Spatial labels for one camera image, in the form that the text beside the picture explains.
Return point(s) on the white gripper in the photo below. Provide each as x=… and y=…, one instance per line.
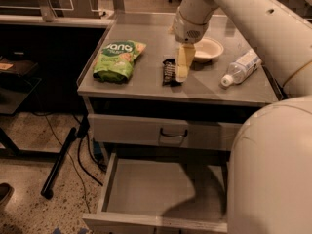
x=185, y=29

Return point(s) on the dark chocolate rxbar wrapper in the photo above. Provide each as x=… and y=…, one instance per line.
x=169, y=73

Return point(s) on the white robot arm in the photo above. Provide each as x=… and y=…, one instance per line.
x=270, y=167

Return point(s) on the closed top drawer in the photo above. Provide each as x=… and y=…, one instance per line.
x=163, y=132

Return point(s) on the grey metal drawer cabinet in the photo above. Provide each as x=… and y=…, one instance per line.
x=199, y=98

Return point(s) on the open middle drawer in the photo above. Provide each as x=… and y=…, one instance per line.
x=161, y=195

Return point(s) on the white paper bowl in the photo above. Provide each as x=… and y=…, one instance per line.
x=208, y=49

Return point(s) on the clear plastic water bottle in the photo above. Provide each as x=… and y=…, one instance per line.
x=242, y=68

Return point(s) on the green snack chip bag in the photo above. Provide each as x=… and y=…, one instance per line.
x=115, y=63

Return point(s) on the black side table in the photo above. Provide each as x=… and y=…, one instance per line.
x=16, y=81

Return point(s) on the black metal stand leg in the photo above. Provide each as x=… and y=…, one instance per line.
x=47, y=190

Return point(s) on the dark shoe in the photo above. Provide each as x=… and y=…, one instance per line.
x=6, y=191

